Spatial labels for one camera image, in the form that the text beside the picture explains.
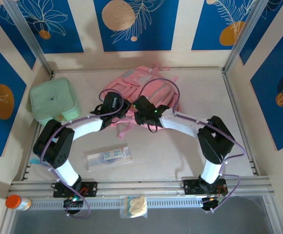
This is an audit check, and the aluminium table side rail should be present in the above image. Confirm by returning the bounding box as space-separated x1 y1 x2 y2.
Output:
222 69 262 176

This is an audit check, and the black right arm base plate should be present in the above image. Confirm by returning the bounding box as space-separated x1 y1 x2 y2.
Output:
182 179 229 195

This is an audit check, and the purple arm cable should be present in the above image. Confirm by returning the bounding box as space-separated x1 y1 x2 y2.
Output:
139 78 245 215
40 89 125 218

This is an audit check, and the green lunch bag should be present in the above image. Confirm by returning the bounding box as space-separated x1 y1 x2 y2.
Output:
29 77 81 127

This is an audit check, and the plastic bag with white gloves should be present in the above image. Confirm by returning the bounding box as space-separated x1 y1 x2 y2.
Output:
119 195 148 219

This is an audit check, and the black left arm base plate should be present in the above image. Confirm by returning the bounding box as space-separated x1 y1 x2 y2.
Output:
53 181 98 198

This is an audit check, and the aluminium mounting rail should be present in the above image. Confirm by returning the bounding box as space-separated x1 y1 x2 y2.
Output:
8 179 272 195

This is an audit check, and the pink student backpack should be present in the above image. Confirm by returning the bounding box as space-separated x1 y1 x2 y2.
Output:
100 64 181 140

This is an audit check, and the grey slotted cable duct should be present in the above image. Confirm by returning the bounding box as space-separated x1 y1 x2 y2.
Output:
30 196 203 211

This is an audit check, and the orange-capped bottle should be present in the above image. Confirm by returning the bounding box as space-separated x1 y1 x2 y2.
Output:
5 194 32 212

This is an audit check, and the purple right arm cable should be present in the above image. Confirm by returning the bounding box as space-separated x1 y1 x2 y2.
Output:
139 78 245 215

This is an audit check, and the clear plastic stationery box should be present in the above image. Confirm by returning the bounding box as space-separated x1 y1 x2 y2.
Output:
83 145 134 172

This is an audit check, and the aluminium frame post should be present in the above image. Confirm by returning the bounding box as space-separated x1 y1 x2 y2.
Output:
222 0 266 74
3 0 54 76

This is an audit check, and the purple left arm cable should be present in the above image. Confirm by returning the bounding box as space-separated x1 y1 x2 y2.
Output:
40 89 125 218

